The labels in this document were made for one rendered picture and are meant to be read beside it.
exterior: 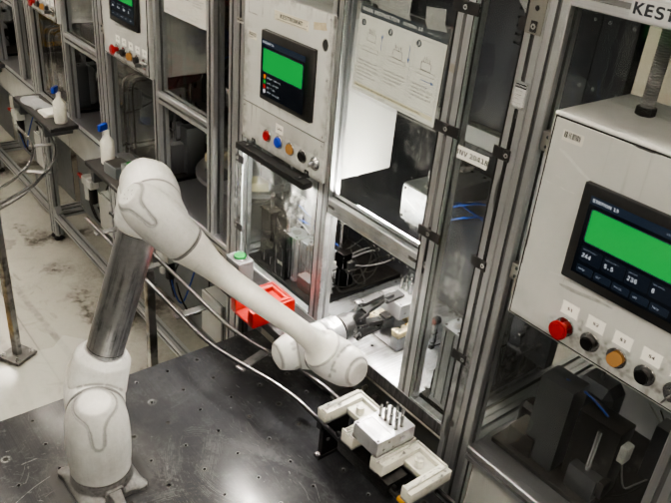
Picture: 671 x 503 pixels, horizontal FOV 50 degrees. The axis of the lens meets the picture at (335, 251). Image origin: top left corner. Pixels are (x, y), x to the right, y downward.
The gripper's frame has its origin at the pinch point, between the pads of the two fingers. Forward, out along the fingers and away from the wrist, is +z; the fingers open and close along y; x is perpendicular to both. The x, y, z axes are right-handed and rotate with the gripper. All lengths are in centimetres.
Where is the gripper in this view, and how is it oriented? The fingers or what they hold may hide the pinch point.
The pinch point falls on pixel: (392, 303)
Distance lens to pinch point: 215.5
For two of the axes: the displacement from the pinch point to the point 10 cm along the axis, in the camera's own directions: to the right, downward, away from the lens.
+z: 7.9, -3.0, 5.3
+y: 0.3, -8.5, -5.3
